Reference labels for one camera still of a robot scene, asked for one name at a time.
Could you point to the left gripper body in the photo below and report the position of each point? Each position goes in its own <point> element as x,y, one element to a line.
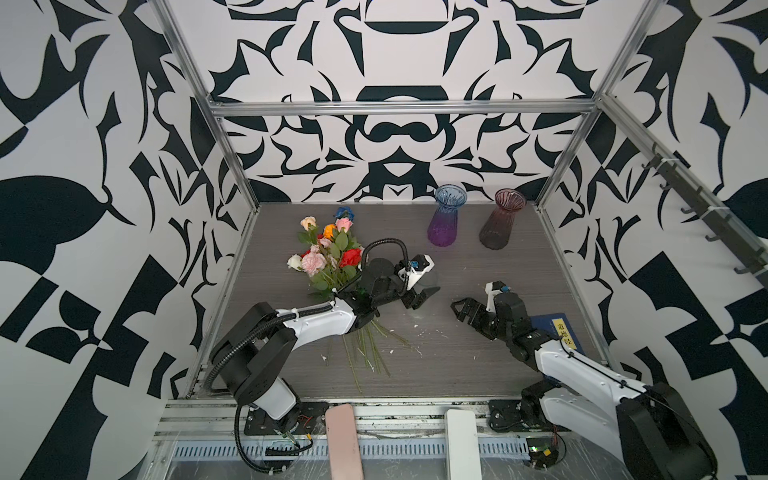
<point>394,294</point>

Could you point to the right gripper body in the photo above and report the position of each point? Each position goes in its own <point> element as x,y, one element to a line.
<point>506,334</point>

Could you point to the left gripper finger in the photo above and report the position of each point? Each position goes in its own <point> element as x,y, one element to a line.
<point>425,294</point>
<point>412,300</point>

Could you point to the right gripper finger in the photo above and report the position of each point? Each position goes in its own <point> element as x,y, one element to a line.
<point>486,326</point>
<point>466,309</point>

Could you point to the pink rose stem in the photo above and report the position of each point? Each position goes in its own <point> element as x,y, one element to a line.
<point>344,225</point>

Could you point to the cream peach rose stem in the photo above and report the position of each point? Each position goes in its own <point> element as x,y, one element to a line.
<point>308,223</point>

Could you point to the clear glass vase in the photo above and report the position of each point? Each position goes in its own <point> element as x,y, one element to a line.
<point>428,275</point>

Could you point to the blue rose stem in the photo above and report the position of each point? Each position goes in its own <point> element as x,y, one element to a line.
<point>344,213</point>

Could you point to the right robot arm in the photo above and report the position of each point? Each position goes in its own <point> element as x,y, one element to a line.
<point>647,427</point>

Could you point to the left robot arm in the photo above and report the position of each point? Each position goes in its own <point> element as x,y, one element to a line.
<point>249,359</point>

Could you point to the blue purple glass vase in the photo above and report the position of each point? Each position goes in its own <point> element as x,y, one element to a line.
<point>443,228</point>

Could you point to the dark pink glass vase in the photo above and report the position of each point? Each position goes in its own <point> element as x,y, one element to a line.
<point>496,231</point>

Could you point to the red rose stem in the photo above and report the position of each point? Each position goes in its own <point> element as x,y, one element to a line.
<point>360,321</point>

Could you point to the blue book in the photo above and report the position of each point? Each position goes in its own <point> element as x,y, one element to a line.
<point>558,325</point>

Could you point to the pink spray roses bunch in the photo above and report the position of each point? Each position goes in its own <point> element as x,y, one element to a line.
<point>330,263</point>

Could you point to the orange rose stem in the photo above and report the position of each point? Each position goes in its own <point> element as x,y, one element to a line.
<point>330,232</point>

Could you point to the small circuit board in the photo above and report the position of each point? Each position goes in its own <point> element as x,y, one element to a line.
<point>545,452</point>

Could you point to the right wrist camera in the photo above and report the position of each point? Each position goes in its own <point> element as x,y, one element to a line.
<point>492,290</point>

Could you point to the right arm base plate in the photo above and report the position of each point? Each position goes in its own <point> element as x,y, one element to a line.
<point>507,416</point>

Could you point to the white pad on rail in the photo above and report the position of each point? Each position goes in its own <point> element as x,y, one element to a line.
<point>462,445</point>

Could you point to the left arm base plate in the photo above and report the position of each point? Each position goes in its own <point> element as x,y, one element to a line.
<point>304,418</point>

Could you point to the pink pad on rail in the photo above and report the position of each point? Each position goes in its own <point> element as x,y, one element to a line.
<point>343,446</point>

